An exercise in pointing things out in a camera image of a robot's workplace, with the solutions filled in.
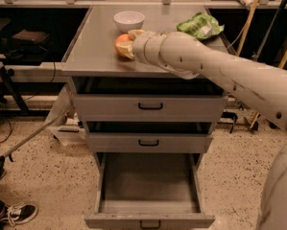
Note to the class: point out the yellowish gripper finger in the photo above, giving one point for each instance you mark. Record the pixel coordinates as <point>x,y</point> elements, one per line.
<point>133,34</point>
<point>124,49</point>

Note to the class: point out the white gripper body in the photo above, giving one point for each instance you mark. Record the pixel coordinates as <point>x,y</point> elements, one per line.
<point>140,47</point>

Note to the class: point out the orange fruit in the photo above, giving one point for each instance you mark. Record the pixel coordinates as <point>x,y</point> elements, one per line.
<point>122,38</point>

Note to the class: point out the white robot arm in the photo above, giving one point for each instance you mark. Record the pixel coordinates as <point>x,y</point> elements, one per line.
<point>258,85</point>

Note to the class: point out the top grey drawer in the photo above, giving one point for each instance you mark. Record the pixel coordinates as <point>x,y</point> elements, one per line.
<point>144,99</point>

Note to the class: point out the grey drawer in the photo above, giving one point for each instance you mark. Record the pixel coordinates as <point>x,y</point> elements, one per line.
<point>166,137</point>
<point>144,99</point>
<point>148,191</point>

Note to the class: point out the grey drawer cabinet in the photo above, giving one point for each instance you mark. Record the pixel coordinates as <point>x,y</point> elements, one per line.
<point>92,55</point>

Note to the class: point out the middle grey drawer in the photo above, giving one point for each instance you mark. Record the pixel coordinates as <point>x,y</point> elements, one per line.
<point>166,137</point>

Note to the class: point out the bottom grey drawer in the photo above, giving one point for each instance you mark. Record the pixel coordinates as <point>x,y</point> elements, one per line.
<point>148,191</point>

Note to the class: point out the white ceramic bowl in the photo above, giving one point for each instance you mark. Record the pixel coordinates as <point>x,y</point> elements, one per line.
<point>128,20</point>

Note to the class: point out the green chip bag rear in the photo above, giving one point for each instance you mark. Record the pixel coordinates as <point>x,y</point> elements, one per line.
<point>202,26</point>

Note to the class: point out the dark box on shelf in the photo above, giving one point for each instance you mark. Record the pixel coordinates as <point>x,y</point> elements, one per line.
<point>31,37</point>

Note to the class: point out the grey metal pole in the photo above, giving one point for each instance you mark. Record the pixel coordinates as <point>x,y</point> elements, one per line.
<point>9,152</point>

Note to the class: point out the black white sneaker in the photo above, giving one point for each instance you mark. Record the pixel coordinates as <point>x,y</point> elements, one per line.
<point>18,214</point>

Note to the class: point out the wooden easel frame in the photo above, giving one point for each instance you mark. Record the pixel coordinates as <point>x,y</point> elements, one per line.
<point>273,34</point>

